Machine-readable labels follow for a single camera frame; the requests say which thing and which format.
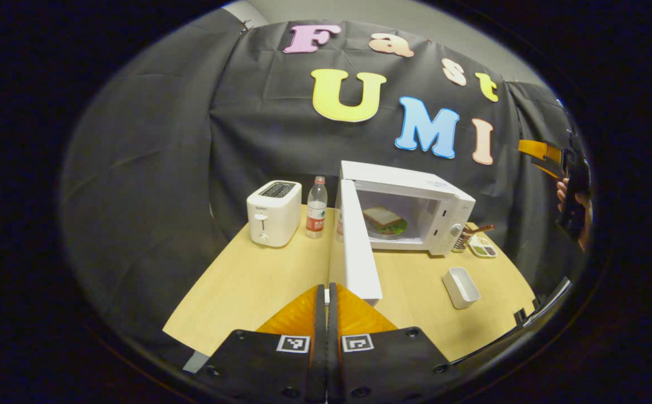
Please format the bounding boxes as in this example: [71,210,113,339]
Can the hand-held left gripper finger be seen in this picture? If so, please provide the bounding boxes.
[326,282,464,402]
[194,283,327,402]

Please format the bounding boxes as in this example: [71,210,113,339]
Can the black backdrop cloth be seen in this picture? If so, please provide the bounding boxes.
[59,8,590,360]

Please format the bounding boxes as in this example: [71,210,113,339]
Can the sandwich with lettuce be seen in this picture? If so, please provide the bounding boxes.
[362,206,408,236]

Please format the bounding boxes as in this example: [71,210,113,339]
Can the white rectangular tray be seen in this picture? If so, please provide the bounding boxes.
[442,267,482,310]

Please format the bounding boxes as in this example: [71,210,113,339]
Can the white divided dish with grains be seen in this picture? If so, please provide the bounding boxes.
[467,236,498,259]

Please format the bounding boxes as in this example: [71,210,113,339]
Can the metal wire basket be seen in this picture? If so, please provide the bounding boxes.
[451,223,474,253]

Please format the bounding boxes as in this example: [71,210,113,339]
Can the white microwave oven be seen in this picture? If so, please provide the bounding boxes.
[334,160,477,307]

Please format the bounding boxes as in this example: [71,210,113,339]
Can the white toaster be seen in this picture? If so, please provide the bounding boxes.
[246,180,303,248]

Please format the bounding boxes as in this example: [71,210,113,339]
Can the clear water bottle red label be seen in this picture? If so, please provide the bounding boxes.
[305,175,329,240]
[334,194,345,243]

